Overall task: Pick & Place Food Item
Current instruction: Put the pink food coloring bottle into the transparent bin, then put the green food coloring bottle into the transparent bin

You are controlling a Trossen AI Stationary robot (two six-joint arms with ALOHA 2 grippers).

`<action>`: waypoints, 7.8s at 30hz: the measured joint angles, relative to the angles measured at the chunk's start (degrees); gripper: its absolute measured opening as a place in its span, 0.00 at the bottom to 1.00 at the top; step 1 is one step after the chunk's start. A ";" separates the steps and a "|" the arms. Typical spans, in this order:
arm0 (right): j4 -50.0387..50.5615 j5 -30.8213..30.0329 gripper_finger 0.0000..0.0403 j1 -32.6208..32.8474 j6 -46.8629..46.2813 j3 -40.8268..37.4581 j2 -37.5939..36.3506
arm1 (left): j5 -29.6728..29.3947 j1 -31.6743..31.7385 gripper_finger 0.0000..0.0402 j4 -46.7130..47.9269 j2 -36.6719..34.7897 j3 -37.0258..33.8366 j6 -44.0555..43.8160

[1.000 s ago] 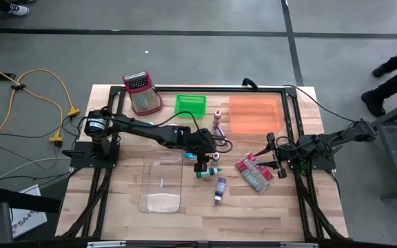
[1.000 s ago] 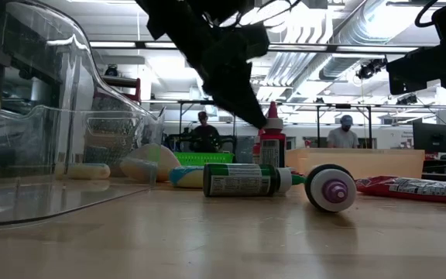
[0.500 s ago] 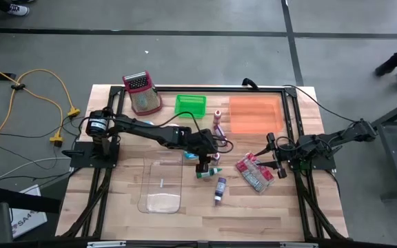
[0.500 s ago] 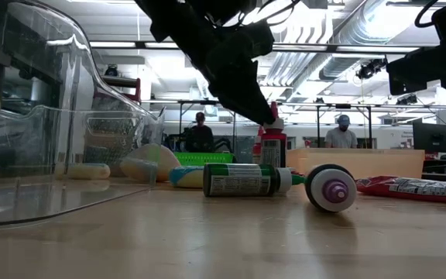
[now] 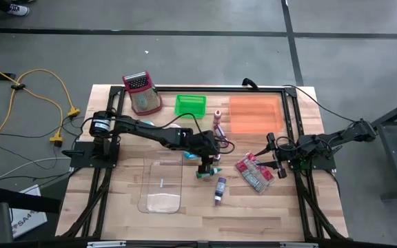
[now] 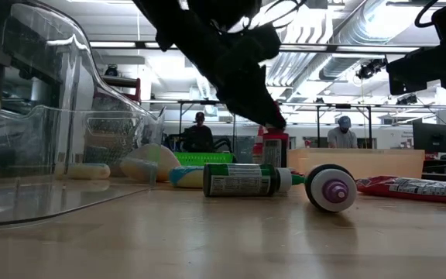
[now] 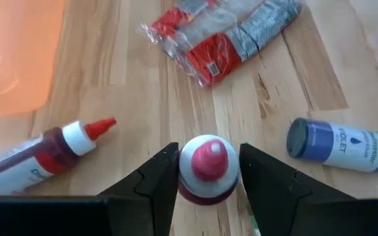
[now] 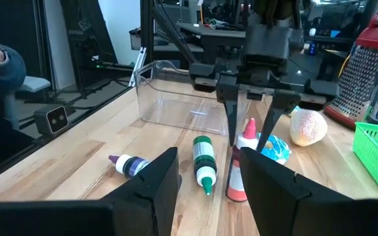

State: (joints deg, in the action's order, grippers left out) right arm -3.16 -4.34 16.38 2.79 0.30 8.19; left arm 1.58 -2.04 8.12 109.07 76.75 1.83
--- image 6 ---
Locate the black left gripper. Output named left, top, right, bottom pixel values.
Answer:
left=191, top=34, right=288, bottom=130

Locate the green food colouring bottle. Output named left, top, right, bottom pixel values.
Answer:
left=202, top=162, right=308, bottom=198

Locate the blue iced toy donut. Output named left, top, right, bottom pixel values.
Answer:
left=168, top=165, right=205, bottom=189

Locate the purple food colouring bottle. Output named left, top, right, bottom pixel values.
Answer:
left=304, top=164, right=359, bottom=213

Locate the red snack bag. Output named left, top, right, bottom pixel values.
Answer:
left=356, top=175, right=446, bottom=205

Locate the clear plastic bin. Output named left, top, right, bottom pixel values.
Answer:
left=0, top=0, right=166, bottom=229

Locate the black background robot device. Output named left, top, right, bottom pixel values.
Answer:
left=214, top=136, right=235, bottom=153

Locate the black computer monitor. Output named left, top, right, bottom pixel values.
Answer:
left=412, top=122, right=446, bottom=154

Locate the person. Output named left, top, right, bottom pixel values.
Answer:
left=326, top=115, right=359, bottom=150
left=182, top=111, right=215, bottom=153

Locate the green plastic basket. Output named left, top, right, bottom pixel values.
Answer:
left=174, top=152, right=236, bottom=167

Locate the orange translucent plastic bin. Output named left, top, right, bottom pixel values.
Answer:
left=286, top=148, right=426, bottom=180

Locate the black ceiling mounted camera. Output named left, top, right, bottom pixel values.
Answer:
left=356, top=57, right=389, bottom=81

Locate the black metal frame stand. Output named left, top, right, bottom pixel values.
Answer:
left=315, top=102, right=373, bottom=149
left=177, top=99, right=238, bottom=153

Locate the silver ventilation duct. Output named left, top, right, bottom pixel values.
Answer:
left=317, top=0, right=421, bottom=82

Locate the red handled metal grater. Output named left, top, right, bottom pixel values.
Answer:
left=84, top=76, right=143, bottom=166

